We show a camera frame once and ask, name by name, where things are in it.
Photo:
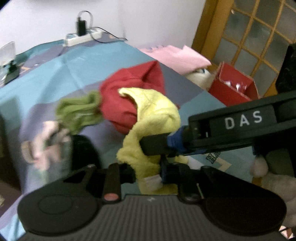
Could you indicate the phone stand with mirror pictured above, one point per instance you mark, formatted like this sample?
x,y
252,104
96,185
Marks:
x,y
9,69

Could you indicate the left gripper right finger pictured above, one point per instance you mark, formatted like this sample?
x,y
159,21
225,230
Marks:
x,y
170,173

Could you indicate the red cardboard box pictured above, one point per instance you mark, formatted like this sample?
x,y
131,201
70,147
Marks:
x,y
232,87

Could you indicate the green sock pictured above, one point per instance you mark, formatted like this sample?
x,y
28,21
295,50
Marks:
x,y
78,112

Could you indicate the yellow fluffy towel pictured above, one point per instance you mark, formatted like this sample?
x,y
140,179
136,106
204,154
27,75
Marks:
x,y
156,115

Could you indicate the pink grey sock bundle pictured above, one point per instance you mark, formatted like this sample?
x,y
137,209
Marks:
x,y
53,144

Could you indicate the brown cardboard box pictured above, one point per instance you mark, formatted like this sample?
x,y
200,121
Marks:
x,y
8,171

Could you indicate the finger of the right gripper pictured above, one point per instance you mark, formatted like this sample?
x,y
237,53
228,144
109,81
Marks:
x,y
154,145

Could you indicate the wooden glass door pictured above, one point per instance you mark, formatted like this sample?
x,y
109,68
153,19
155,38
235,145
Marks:
x,y
252,36

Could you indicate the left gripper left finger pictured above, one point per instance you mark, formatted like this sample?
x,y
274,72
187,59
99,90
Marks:
x,y
126,174

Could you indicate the black charger plug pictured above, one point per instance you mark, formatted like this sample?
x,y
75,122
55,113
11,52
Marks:
x,y
81,27

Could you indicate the blue patterned bedsheet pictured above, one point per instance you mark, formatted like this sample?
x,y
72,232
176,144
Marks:
x,y
32,98

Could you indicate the white power strip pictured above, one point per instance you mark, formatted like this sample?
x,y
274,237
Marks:
x,y
73,39

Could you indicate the pink folded cloth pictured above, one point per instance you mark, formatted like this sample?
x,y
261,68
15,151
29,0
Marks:
x,y
182,61

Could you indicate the red cloth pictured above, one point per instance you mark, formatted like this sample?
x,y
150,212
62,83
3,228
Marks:
x,y
122,92

